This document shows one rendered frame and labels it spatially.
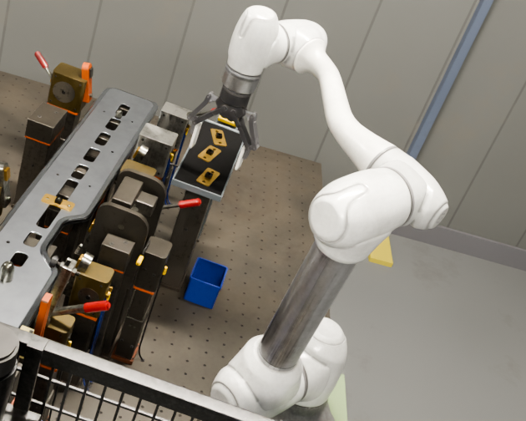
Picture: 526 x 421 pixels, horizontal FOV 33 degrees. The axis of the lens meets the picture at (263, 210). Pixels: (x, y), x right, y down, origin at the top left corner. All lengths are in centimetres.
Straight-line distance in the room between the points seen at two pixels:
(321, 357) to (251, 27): 82
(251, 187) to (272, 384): 132
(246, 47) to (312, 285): 61
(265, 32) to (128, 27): 210
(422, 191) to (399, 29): 236
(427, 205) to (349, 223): 21
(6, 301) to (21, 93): 147
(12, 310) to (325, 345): 75
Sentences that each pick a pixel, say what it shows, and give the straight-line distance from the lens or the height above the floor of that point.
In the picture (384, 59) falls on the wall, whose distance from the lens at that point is 419.
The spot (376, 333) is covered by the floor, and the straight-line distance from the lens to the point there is 400.
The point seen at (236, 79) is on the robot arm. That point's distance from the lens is 216.
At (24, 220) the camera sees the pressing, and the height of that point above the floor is 100.
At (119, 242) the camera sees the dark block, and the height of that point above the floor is 112.
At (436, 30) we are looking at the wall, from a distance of 416.
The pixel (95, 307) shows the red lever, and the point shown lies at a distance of 191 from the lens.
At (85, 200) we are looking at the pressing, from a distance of 242.
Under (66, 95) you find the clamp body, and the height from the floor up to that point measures 99.
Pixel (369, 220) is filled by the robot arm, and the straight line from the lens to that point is 171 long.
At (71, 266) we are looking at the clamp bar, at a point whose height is 121.
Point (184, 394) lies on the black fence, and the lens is 121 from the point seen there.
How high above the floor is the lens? 242
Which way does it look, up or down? 33 degrees down
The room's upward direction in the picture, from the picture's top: 21 degrees clockwise
